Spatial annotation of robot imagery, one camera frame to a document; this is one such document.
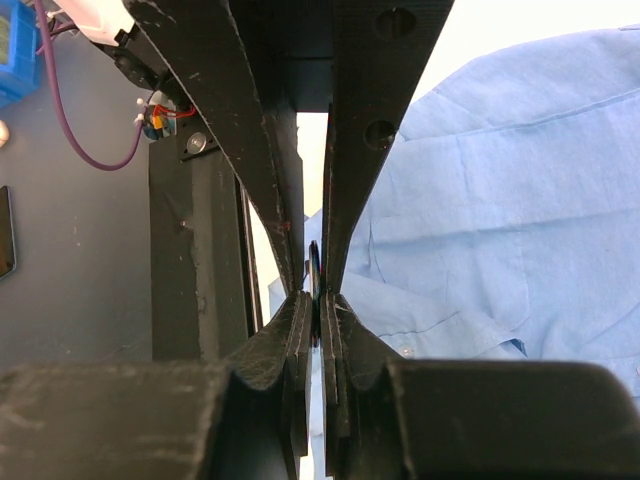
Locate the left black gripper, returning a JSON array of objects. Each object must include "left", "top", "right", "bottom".
[{"left": 125, "top": 0, "right": 453, "bottom": 293}]

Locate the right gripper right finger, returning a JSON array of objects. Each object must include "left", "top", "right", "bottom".
[{"left": 319, "top": 293, "right": 639, "bottom": 479}]

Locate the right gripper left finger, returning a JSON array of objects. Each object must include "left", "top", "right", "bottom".
[{"left": 1, "top": 292, "right": 312, "bottom": 479}]

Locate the round blue badge pin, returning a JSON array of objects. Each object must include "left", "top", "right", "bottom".
[{"left": 307, "top": 240, "right": 322, "bottom": 348}]

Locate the blue button-up shirt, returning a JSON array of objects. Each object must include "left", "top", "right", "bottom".
[{"left": 267, "top": 24, "right": 640, "bottom": 480}]

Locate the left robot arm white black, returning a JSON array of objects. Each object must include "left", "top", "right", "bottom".
[{"left": 98, "top": 1, "right": 452, "bottom": 292}]

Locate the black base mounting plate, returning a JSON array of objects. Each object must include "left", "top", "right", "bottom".
[{"left": 149, "top": 116, "right": 263, "bottom": 361}]

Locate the blue plastic box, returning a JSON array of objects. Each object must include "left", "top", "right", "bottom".
[{"left": 1, "top": 1, "right": 41, "bottom": 108}]

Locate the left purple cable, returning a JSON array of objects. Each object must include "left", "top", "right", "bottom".
[{"left": 32, "top": 0, "right": 156, "bottom": 172}]

